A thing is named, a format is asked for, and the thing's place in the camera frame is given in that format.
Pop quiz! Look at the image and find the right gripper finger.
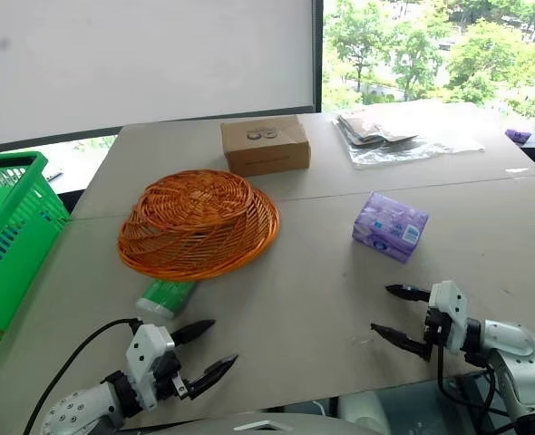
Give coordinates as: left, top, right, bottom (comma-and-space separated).
369, 322, 433, 363
384, 283, 433, 305

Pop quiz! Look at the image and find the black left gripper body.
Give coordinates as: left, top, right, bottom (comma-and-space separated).
151, 347, 197, 403

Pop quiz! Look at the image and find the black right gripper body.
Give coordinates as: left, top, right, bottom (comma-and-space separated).
423, 304, 451, 363

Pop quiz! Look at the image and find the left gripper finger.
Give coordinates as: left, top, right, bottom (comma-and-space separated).
170, 319, 217, 347
187, 353, 240, 401

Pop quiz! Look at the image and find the orange wicker basket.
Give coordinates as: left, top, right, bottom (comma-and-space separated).
116, 169, 282, 284

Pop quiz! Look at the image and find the green plastic shopping basket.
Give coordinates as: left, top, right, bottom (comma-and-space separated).
0, 151, 72, 382

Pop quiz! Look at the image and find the green and white bottle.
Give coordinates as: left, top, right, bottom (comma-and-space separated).
134, 277, 199, 322

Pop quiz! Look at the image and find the purple tissue pack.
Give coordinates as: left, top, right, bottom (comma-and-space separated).
351, 189, 431, 266

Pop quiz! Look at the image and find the clear plastic bag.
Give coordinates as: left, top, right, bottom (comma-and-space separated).
331, 106, 487, 170

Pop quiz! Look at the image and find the brown paper packet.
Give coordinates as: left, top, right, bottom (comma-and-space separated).
336, 108, 421, 147

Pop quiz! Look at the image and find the small purple object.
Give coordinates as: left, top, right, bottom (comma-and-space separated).
504, 127, 533, 146

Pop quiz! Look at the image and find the brown cardboard box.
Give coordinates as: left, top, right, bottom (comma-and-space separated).
219, 114, 312, 178

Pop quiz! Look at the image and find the white roller screen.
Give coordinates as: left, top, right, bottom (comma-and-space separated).
0, 0, 316, 149

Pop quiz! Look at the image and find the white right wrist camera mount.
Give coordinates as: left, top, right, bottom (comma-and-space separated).
427, 279, 471, 355

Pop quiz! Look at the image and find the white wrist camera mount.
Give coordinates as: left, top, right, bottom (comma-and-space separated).
427, 279, 471, 355
124, 323, 177, 412

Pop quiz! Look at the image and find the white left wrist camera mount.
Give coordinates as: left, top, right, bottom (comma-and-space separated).
124, 323, 177, 412

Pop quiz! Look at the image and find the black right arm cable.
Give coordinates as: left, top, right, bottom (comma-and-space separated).
435, 343, 499, 435

